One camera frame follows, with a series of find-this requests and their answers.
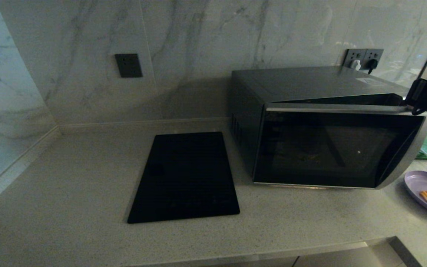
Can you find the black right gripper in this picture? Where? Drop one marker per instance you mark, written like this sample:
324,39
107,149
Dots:
424,94

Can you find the silver black microwave oven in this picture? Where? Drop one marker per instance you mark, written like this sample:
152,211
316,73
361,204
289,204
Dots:
310,83

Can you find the black power plug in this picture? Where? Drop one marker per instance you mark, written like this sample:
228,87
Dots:
372,63

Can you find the white power plug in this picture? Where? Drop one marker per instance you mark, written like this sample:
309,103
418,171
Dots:
355,65

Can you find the black induction cooktop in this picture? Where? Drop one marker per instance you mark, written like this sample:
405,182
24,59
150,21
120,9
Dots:
185,178

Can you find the dark single wall socket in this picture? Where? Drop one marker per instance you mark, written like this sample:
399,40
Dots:
128,65

